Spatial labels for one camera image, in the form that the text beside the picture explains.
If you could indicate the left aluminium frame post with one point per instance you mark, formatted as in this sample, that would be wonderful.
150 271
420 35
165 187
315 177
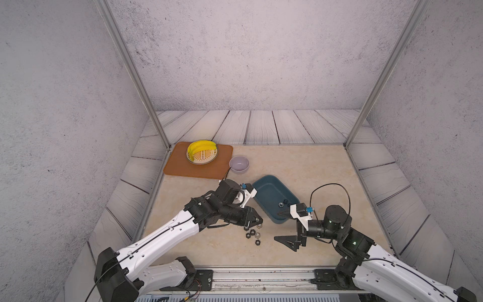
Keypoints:
119 43

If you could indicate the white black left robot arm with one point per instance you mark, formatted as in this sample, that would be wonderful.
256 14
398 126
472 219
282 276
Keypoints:
125 274

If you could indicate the brown rectangular mat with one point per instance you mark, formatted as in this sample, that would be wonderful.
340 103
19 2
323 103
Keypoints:
210 164

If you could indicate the aluminium frame post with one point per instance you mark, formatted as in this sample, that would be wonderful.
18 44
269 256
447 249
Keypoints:
119 43
402 41

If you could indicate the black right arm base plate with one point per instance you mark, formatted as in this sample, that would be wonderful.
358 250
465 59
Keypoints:
331 279

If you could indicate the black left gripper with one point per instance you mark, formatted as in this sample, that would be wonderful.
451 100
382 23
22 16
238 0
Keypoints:
247 219

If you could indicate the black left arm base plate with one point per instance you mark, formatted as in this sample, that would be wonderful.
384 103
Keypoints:
201 280

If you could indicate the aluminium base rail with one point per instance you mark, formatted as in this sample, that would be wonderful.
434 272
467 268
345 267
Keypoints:
260 281

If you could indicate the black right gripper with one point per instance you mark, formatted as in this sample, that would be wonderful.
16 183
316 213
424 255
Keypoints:
302 240

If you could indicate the teal plastic storage box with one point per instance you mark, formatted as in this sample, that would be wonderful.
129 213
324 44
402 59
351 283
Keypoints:
270 192

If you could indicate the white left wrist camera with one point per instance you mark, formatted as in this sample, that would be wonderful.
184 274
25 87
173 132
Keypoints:
246 193

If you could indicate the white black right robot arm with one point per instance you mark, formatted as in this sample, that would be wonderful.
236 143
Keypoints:
364 263

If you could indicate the right aluminium frame post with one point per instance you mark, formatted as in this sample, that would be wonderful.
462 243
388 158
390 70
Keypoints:
402 41

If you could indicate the patterned round plate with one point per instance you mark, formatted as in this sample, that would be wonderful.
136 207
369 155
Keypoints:
205 157

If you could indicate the lilac plastic bowl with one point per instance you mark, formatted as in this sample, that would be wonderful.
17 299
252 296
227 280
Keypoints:
239 164

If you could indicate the yellow banana bunch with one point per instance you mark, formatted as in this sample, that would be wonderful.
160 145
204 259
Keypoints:
200 146

